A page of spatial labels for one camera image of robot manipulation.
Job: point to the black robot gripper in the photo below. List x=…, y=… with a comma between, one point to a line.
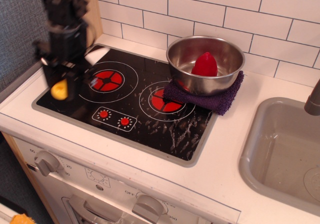
x=66, y=43

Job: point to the orange plush toy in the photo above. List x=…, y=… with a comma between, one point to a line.
x=21, y=219

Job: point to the black toy stovetop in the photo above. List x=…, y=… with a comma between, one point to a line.
x=126, y=104

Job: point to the stainless steel bowl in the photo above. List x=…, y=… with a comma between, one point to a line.
x=183, y=53

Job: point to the yellow handled white toy knife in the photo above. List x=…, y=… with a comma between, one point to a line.
x=60, y=90

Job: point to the grey right oven knob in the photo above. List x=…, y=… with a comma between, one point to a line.
x=148, y=208

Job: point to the purple folded cloth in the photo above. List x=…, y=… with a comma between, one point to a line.
x=219, y=103

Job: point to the grey faucet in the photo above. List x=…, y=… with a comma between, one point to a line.
x=312, y=105

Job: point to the wooden side panel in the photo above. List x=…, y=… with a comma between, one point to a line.
x=92, y=17

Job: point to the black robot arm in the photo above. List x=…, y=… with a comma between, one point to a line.
x=47, y=34

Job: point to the red toy pepper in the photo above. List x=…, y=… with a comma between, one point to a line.
x=205, y=65

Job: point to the grey oven knob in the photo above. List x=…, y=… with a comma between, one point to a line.
x=46, y=163
x=148, y=208

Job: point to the grey left oven knob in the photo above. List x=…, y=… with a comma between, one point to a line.
x=46, y=163

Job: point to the white toy oven front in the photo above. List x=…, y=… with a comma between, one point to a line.
x=73, y=178

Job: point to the grey oven door handle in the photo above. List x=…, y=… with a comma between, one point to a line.
x=98, y=212

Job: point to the grey toy sink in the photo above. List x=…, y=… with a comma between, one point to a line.
x=281, y=156

